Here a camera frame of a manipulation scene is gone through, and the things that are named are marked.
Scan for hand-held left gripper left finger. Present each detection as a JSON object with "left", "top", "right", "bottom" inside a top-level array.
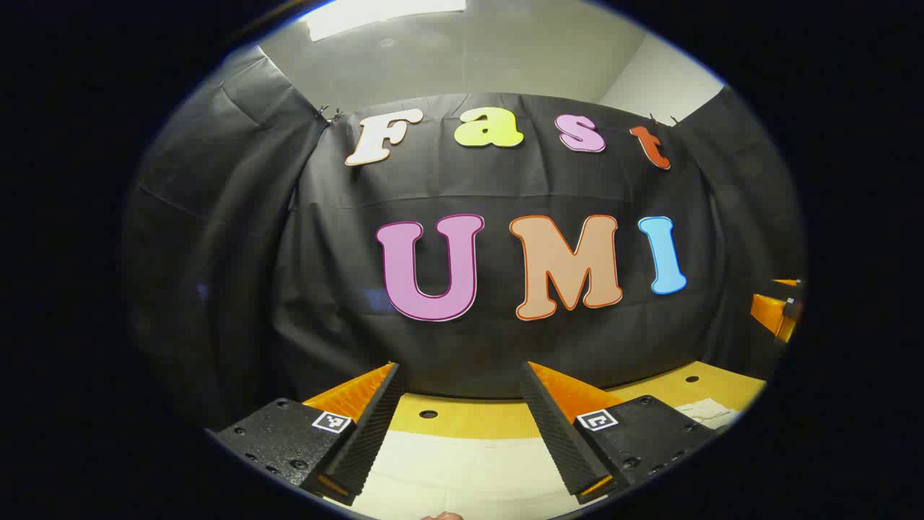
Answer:
[{"left": 215, "top": 361, "right": 406, "bottom": 506}]

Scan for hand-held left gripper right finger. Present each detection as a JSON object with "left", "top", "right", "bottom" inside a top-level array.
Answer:
[{"left": 518, "top": 360, "right": 717, "bottom": 505}]

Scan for white jeans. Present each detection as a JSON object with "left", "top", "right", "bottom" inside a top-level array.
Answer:
[{"left": 325, "top": 397, "right": 742, "bottom": 520}]

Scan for black backdrop cloth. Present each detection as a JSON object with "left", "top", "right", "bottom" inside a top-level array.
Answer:
[{"left": 121, "top": 47, "right": 806, "bottom": 434}]

